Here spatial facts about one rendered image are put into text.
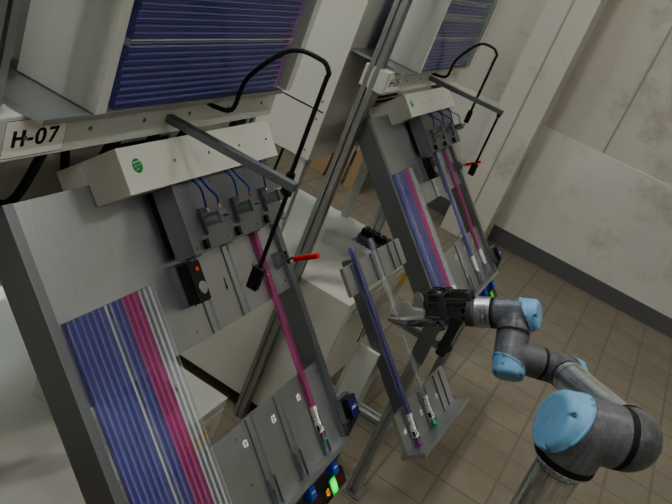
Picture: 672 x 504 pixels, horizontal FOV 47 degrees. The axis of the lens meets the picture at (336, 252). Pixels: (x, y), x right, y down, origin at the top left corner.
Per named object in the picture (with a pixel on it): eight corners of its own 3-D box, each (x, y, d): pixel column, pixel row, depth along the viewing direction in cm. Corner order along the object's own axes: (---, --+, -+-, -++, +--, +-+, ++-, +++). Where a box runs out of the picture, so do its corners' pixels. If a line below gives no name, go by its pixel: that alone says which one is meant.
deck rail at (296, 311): (328, 439, 183) (350, 437, 180) (324, 443, 182) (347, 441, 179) (230, 153, 175) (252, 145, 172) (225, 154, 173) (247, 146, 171)
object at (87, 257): (273, 291, 177) (291, 287, 175) (63, 414, 120) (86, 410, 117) (226, 154, 173) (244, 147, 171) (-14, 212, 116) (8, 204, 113)
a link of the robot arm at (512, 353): (545, 383, 172) (550, 336, 176) (499, 369, 170) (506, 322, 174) (527, 389, 179) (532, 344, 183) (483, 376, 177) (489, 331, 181)
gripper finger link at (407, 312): (386, 300, 190) (423, 298, 189) (388, 323, 191) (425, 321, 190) (385, 304, 187) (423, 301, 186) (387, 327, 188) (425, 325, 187)
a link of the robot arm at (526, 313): (533, 326, 172) (538, 292, 176) (485, 324, 177) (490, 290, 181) (541, 339, 179) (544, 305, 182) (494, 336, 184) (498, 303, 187)
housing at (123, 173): (228, 172, 174) (279, 155, 168) (72, 217, 132) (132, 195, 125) (216, 138, 174) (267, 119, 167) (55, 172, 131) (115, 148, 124)
